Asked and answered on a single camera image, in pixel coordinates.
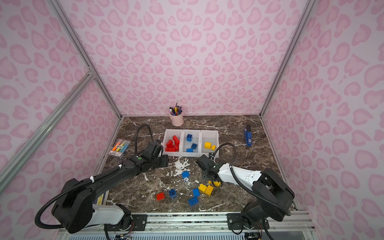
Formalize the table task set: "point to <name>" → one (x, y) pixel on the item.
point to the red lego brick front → (160, 196)
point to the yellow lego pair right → (217, 184)
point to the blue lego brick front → (173, 193)
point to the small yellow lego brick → (213, 147)
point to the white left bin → (169, 135)
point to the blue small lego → (196, 192)
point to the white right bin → (211, 136)
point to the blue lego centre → (185, 174)
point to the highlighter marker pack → (119, 148)
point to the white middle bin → (186, 144)
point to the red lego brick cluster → (169, 146)
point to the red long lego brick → (176, 141)
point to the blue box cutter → (248, 135)
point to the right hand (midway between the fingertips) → (207, 174)
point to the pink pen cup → (176, 115)
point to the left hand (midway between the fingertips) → (166, 157)
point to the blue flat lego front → (193, 201)
